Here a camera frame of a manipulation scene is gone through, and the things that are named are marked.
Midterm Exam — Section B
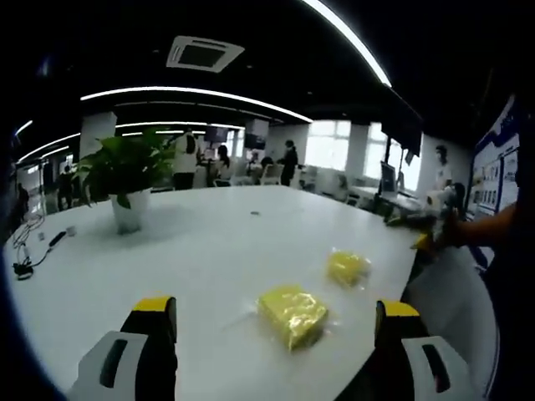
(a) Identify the wall poster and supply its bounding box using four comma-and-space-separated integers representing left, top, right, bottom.
467, 95, 523, 222

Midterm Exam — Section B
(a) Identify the black cable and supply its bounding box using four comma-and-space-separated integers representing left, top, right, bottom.
11, 212, 49, 281

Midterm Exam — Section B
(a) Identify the white mesh office chair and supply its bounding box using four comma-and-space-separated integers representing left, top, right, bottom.
403, 246, 501, 401

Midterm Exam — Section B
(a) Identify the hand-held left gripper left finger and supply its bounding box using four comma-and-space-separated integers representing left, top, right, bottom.
69, 295, 179, 401

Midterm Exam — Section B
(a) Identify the desk monitor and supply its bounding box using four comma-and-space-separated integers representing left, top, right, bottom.
380, 160, 398, 193

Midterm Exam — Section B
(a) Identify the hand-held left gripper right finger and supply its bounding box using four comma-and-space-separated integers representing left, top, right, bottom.
359, 298, 476, 401

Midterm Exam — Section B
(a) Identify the ceiling light strip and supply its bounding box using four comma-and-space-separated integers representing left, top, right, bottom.
16, 132, 80, 164
79, 86, 314, 124
300, 0, 394, 89

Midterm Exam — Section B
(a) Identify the green plant in white pot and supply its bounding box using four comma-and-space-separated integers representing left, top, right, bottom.
74, 127, 179, 235

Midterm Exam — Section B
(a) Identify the ceiling air conditioner vent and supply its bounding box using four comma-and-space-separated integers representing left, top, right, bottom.
166, 35, 246, 74

